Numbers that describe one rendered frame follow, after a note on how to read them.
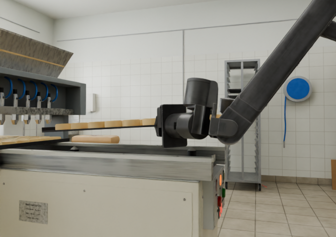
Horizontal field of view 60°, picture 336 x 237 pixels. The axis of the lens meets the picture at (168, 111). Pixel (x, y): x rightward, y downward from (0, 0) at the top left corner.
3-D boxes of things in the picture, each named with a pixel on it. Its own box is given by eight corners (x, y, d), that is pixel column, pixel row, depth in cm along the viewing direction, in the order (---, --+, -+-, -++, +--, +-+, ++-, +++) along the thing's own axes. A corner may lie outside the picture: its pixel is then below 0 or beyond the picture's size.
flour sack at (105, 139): (69, 145, 472) (69, 135, 473) (82, 143, 514) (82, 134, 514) (111, 146, 459) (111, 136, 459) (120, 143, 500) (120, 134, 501)
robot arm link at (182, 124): (188, 137, 57) (212, 141, 60) (193, 103, 58) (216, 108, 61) (171, 136, 63) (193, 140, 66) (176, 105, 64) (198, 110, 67)
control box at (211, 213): (201, 228, 80) (201, 178, 80) (215, 204, 103) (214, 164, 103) (215, 230, 79) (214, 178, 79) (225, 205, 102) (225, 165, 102)
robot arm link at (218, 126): (237, 138, 55) (235, 141, 63) (244, 79, 56) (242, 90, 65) (175, 129, 58) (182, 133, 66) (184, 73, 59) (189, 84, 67)
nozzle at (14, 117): (8, 124, 111) (9, 77, 112) (15, 124, 114) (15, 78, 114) (21, 124, 109) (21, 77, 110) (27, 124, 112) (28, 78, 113)
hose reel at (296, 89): (311, 147, 445) (310, 76, 448) (313, 148, 431) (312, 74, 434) (282, 147, 457) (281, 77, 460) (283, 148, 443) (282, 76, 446)
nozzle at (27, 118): (21, 124, 117) (22, 79, 117) (27, 124, 120) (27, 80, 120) (33, 124, 115) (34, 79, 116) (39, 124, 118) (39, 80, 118)
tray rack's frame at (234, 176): (226, 178, 468) (225, 68, 473) (259, 179, 456) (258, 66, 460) (224, 187, 406) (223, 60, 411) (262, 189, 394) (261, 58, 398)
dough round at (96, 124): (108, 127, 86) (108, 121, 86) (93, 128, 82) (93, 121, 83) (100, 128, 90) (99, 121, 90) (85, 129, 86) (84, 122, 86)
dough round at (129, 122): (143, 126, 82) (143, 118, 82) (127, 126, 79) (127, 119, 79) (135, 126, 86) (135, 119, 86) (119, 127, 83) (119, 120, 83)
